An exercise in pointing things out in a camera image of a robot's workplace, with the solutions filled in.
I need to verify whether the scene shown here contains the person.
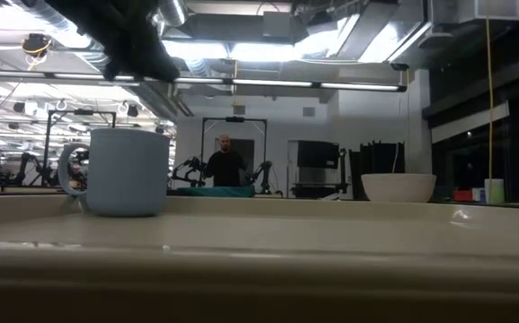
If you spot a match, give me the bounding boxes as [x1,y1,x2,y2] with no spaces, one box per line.
[204,134,249,188]

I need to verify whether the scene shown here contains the long ceiling light strip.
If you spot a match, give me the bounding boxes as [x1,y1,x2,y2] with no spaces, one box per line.
[0,69,408,93]

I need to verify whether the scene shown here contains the black standing panels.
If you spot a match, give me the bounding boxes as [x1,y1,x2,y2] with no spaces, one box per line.
[348,141,407,202]

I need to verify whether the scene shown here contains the black wall monitor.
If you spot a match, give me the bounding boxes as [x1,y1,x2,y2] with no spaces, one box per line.
[296,139,341,170]

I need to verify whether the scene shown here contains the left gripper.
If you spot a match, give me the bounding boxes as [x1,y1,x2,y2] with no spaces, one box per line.
[46,0,180,82]

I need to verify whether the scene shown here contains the white ceiling air unit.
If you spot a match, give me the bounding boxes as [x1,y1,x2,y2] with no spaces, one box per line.
[418,0,519,50]

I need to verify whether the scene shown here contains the white paper roll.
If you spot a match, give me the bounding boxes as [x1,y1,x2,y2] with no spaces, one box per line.
[484,178,506,205]

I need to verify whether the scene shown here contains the ceiling cable reel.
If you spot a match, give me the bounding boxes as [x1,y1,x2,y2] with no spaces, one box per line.
[20,32,54,60]

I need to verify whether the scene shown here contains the yellow hanging cable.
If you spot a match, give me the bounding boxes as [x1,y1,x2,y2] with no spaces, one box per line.
[485,16,495,204]

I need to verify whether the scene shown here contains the light blue mug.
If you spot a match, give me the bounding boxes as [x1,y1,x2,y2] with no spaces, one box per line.
[57,127,172,218]

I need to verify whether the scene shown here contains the white bowl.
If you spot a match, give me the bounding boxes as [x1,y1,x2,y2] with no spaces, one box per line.
[360,172,438,204]

